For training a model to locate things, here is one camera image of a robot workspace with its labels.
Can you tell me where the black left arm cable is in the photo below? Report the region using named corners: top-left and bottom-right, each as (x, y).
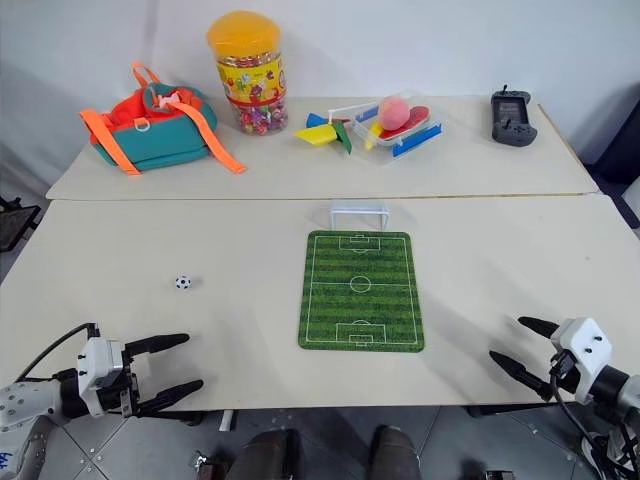
top-left (14, 322), bottom-right (101, 382)

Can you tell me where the small yellow plastic piece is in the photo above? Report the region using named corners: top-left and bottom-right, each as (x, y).
top-left (363, 122), bottom-right (385, 152)

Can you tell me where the dark rounded shape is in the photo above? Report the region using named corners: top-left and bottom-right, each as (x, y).
top-left (369, 424), bottom-right (420, 480)
top-left (233, 428), bottom-right (302, 480)

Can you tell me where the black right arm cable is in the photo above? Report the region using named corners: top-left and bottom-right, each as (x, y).
top-left (548, 352), bottom-right (640, 477)

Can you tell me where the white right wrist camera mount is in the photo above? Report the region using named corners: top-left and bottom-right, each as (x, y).
top-left (549, 316), bottom-right (614, 404)

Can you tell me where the dark grey handheld controller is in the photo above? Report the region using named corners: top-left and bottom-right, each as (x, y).
top-left (489, 84), bottom-right (539, 148)

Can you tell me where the black mesh frame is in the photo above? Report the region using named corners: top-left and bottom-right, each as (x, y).
top-left (0, 196), bottom-right (42, 254)

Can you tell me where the clear plastic box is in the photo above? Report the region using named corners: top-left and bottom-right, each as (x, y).
top-left (349, 88), bottom-right (449, 170)

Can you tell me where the green soccer field mat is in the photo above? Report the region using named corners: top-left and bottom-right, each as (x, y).
top-left (297, 230), bottom-right (427, 352)

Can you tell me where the green plastic piece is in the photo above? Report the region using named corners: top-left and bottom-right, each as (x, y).
top-left (333, 122), bottom-right (354, 157)

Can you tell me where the orange and teal bag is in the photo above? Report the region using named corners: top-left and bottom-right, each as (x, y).
top-left (78, 61), bottom-right (248, 178)

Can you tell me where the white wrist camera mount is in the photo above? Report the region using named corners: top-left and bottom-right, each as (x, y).
top-left (549, 316), bottom-right (614, 404)
top-left (76, 337), bottom-right (126, 418)

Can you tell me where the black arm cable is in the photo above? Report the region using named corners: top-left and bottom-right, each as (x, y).
top-left (548, 352), bottom-right (640, 477)
top-left (14, 322), bottom-right (101, 382)

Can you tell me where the candy jar with orange lid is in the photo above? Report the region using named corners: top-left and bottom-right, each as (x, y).
top-left (206, 10), bottom-right (292, 137)

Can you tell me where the white miniature goal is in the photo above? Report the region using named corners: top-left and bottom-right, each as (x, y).
top-left (327, 199), bottom-right (391, 231)

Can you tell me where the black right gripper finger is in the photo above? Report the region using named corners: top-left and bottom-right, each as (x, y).
top-left (488, 350), bottom-right (556, 402)
top-left (517, 315), bottom-right (561, 343)

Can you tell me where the yellow plastic sheet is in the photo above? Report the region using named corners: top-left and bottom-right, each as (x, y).
top-left (292, 124), bottom-right (339, 149)

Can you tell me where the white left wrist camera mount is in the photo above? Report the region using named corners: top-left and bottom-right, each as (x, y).
top-left (76, 337), bottom-right (126, 418)

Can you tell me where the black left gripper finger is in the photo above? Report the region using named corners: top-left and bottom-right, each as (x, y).
top-left (136, 379), bottom-right (205, 418)
top-left (124, 332), bottom-right (192, 362)

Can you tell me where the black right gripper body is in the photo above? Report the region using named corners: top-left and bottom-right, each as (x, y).
top-left (548, 349), bottom-right (582, 400)

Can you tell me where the pink peach ball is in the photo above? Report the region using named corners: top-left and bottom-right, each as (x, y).
top-left (378, 96), bottom-right (414, 132)

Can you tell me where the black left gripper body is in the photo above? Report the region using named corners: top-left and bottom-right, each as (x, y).
top-left (97, 344), bottom-right (146, 419)

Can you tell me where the red paddle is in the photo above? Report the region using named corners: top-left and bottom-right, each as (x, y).
top-left (382, 102), bottom-right (433, 139)

